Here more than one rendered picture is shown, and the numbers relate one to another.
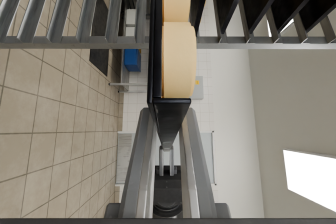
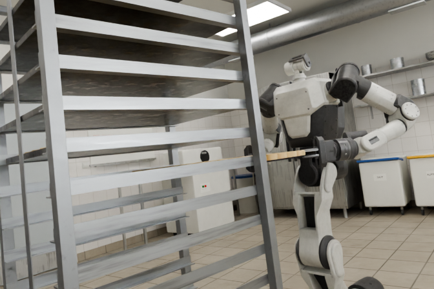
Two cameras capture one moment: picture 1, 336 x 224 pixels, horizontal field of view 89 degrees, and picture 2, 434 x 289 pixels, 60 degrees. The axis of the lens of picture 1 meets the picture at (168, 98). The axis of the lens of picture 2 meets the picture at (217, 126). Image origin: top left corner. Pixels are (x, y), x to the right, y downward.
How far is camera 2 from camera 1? 1.46 m
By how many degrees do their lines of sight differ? 62
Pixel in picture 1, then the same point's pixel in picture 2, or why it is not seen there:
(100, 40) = (183, 222)
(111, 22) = (168, 219)
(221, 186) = not seen: hidden behind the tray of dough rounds
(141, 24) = (166, 192)
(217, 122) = not seen: outside the picture
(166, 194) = not seen: hidden behind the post
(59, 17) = (169, 268)
